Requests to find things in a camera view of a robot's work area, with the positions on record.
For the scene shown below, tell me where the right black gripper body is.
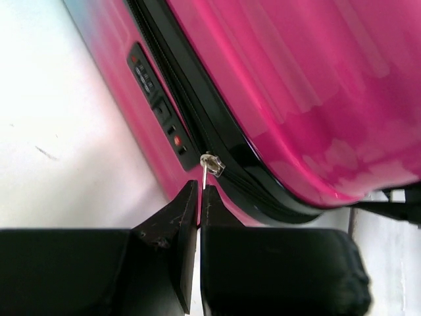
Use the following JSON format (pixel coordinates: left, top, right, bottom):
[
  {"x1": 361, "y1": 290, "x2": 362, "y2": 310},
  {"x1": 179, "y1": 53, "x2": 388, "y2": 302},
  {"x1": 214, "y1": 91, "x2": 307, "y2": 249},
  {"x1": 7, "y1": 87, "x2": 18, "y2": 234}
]
[{"x1": 357, "y1": 184, "x2": 420, "y2": 226}]

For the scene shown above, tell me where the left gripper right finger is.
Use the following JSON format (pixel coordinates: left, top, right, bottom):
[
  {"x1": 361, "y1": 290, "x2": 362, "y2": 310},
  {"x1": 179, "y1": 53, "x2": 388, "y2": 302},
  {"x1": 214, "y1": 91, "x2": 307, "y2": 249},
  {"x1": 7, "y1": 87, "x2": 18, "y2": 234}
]
[{"x1": 200, "y1": 185, "x2": 372, "y2": 315}]

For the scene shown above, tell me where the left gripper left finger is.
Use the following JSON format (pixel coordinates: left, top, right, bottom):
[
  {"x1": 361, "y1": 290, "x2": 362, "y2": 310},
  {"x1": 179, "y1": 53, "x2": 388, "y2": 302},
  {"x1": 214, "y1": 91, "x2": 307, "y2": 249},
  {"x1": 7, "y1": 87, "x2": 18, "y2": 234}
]
[{"x1": 1, "y1": 180, "x2": 198, "y2": 315}]

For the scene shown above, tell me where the silver zipper pull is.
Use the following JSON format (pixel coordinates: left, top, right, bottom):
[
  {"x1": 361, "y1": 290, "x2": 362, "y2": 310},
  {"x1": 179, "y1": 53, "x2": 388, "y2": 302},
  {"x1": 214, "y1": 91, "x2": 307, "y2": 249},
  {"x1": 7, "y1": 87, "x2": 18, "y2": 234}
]
[{"x1": 200, "y1": 152, "x2": 226, "y2": 191}]

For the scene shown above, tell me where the pink hard-shell suitcase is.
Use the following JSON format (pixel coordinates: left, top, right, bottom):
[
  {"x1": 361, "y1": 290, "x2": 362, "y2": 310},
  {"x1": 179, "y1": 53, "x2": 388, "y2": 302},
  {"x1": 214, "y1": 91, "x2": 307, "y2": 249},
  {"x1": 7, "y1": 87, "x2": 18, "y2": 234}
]
[{"x1": 65, "y1": 1, "x2": 420, "y2": 226}]

